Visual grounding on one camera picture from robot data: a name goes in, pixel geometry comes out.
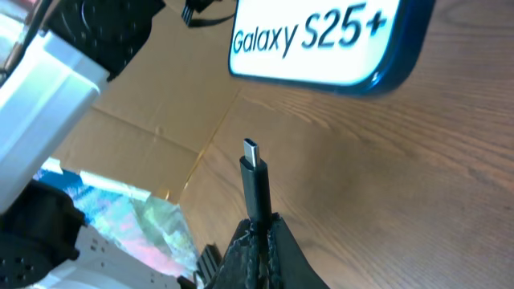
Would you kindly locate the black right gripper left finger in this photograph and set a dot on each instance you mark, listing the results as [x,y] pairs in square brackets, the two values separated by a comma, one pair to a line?
[239,268]

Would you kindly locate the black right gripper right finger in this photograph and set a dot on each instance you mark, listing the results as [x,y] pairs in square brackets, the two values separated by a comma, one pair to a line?
[287,266]

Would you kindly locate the blue Galaxy smartphone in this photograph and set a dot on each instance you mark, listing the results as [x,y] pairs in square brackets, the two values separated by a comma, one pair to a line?
[346,47]

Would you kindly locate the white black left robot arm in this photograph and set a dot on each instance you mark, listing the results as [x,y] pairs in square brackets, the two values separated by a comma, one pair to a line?
[57,57]

